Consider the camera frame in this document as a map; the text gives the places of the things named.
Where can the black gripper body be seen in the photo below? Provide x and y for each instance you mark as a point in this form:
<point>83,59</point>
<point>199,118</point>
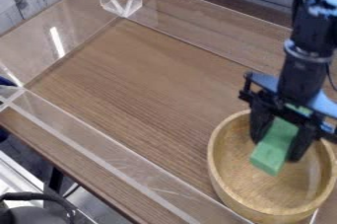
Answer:
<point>294,95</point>

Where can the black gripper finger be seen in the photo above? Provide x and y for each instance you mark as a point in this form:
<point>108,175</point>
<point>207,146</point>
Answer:
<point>302,137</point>
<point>262,120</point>

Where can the green rectangular block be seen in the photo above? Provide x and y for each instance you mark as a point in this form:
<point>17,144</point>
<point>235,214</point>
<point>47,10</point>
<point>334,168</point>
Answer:
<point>270,154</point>

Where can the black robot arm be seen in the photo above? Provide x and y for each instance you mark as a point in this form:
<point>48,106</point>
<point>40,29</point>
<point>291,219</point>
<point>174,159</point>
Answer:
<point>315,28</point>

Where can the brown wooden bowl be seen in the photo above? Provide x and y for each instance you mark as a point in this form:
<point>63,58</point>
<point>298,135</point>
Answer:
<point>282,199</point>

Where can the black table leg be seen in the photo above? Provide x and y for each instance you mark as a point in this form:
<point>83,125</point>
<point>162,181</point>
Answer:
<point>56,180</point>

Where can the blue object at left edge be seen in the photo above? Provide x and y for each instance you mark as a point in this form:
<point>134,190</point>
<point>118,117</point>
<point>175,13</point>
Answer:
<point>7,82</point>

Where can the clear acrylic barrier wall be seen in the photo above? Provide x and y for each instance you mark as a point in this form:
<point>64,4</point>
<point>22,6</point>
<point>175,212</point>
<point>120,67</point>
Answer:
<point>120,96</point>

